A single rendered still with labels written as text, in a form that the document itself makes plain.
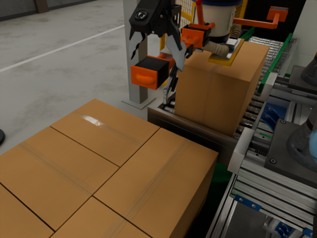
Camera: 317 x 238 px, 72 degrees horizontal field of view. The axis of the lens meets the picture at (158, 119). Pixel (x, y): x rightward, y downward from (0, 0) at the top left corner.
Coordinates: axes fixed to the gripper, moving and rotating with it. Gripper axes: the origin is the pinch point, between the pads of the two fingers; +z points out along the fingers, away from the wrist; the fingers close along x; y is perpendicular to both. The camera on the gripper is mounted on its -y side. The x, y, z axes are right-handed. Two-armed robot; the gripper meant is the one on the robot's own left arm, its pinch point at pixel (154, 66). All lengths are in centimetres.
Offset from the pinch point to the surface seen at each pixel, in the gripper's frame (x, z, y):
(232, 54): -13, 13, 52
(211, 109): -8, 50, 61
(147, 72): -0.4, -0.4, -4.3
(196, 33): -1.2, -0.3, 30.7
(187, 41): -1.1, 0.1, 22.5
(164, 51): 2.0, -0.1, 10.5
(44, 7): 521, 115, 389
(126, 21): 98, 33, 135
